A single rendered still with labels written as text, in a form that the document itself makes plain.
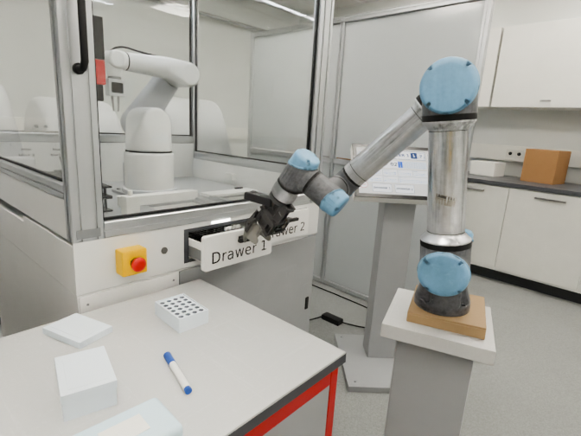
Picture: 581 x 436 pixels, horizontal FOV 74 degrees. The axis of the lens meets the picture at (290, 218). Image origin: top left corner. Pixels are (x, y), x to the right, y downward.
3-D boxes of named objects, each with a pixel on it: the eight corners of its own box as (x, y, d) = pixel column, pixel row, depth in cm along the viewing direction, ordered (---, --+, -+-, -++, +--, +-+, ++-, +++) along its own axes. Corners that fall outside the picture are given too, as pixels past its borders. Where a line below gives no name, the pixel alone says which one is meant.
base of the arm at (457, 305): (463, 295, 117) (468, 264, 115) (475, 320, 103) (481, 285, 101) (411, 289, 121) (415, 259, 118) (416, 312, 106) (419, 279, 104)
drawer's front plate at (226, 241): (271, 253, 139) (272, 223, 137) (204, 272, 118) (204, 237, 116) (267, 252, 140) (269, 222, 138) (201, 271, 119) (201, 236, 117)
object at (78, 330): (112, 331, 94) (111, 325, 93) (79, 349, 86) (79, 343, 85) (76, 318, 99) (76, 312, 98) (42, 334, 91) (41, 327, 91)
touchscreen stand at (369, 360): (437, 394, 195) (470, 194, 171) (347, 391, 193) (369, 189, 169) (405, 340, 243) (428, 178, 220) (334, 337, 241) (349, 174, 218)
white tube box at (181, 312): (208, 323, 100) (208, 309, 99) (179, 333, 94) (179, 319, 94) (183, 305, 109) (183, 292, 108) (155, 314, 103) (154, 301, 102)
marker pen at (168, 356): (193, 394, 74) (193, 386, 74) (184, 396, 73) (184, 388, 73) (170, 356, 85) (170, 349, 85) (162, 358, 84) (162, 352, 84)
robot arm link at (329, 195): (357, 192, 109) (328, 167, 110) (346, 200, 99) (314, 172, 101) (341, 212, 112) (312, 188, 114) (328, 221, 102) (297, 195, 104)
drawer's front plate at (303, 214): (308, 233, 168) (309, 208, 166) (258, 246, 147) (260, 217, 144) (304, 232, 169) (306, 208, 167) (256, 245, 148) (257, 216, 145)
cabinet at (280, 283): (307, 386, 195) (319, 233, 177) (95, 536, 120) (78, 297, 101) (195, 317, 256) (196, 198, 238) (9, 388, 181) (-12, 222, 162)
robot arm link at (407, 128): (458, 57, 100) (325, 177, 123) (456, 51, 91) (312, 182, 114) (488, 91, 99) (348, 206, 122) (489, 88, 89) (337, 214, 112)
